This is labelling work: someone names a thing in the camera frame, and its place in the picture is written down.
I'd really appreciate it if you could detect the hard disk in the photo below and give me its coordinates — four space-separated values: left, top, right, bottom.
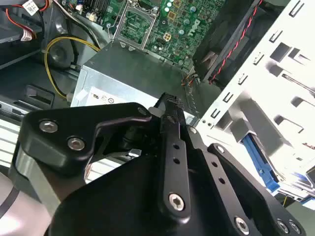
240 132 286 195

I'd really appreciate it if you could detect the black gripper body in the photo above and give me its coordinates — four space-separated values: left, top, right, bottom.
48 120 238 236

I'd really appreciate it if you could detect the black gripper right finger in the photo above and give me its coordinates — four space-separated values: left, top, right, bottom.
181 112 308 236

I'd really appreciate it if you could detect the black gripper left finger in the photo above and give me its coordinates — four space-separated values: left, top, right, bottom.
11 92 192 223

